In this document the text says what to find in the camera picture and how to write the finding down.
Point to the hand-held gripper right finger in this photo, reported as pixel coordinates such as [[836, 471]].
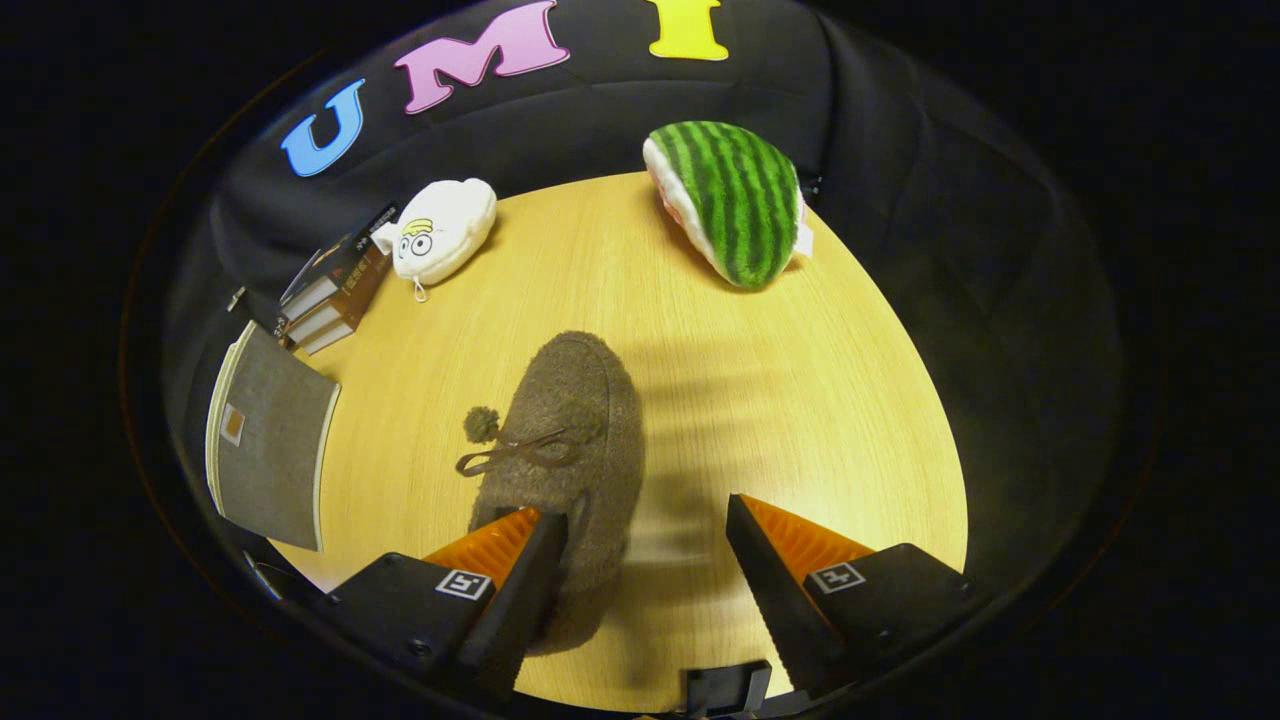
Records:
[[775, 610]]

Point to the white plush toy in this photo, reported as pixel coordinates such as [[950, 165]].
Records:
[[450, 225]]

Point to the dark blue book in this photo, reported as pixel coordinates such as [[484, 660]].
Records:
[[335, 265]]

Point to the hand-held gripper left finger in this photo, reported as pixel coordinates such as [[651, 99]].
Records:
[[515, 610]]

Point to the silver clip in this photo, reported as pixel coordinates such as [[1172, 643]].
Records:
[[237, 298]]

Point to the brown book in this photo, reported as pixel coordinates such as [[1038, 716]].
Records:
[[325, 335], [355, 290]]

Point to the grey fabric storage box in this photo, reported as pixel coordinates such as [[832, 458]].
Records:
[[275, 440]]

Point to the watermelon slice plush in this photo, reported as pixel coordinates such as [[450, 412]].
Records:
[[740, 200]]

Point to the brown fuzzy shoe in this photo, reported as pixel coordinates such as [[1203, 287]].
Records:
[[580, 400]]

